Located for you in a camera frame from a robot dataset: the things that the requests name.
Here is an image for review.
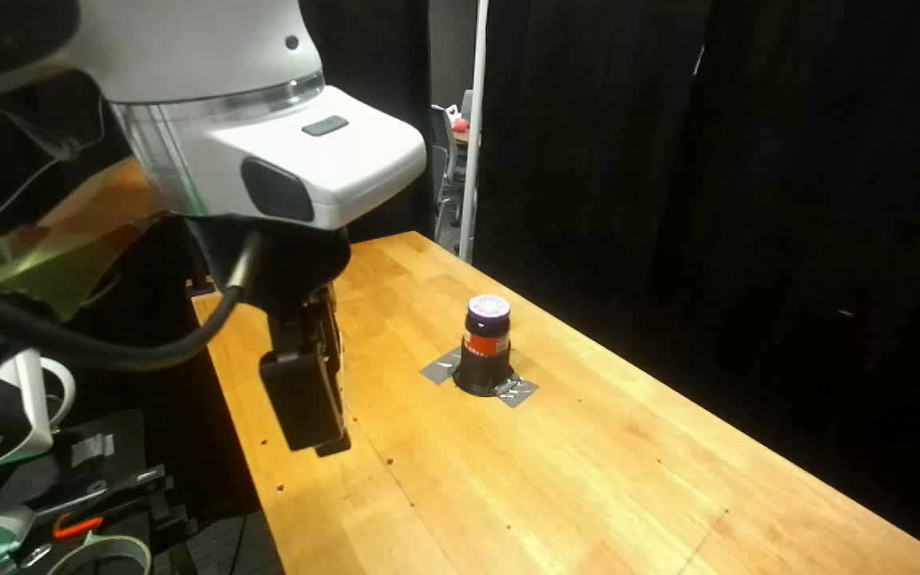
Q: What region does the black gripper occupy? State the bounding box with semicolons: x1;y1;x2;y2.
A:
227;220;353;464

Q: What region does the orange handled tool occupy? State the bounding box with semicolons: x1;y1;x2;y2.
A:
48;513;107;542

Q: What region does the white vertical pole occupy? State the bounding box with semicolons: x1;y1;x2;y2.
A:
456;0;492;264

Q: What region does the grey square base plate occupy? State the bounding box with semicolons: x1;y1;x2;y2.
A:
492;373;540;412

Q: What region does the dark jar with blue lid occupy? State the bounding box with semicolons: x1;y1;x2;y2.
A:
451;291;517;399

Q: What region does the grey tape strip on case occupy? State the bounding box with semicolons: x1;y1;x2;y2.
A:
67;428;120;473

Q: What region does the black equipment case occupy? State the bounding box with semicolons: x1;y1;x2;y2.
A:
5;408;209;575

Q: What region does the orange rubber band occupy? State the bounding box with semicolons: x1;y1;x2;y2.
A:
459;333;515;361

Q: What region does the white rounded device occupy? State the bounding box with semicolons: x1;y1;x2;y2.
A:
0;346;80;461

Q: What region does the grey tape piece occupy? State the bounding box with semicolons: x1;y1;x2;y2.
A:
419;348;467;387

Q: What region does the black curtain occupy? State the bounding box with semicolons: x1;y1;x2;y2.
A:
475;0;920;536

